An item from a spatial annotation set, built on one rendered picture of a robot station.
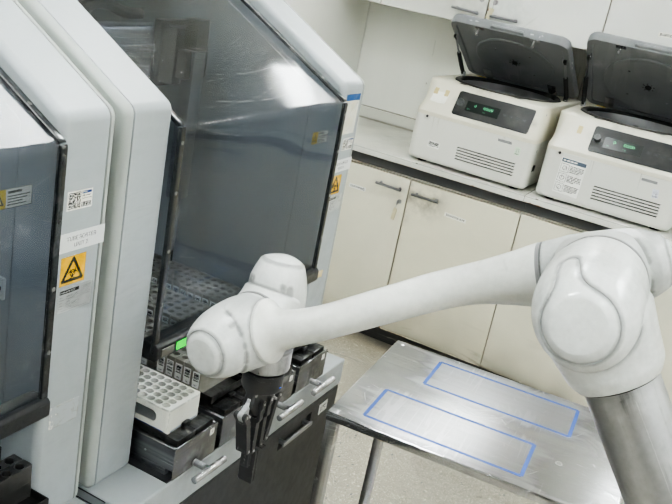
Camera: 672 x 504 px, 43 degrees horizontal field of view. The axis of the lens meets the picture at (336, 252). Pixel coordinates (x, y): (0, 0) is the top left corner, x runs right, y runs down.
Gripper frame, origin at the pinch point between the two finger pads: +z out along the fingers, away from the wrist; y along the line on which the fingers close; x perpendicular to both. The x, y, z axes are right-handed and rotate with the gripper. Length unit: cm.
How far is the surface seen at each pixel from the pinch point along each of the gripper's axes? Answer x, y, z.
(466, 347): -21, -229, 66
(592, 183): 12, -230, -21
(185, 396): -17.5, -2.6, -5.8
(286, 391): -11.6, -34.3, 3.8
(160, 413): -17.4, 5.0, -5.4
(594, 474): 56, -43, -1
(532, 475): 46, -33, -2
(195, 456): -11.8, -0.2, 4.1
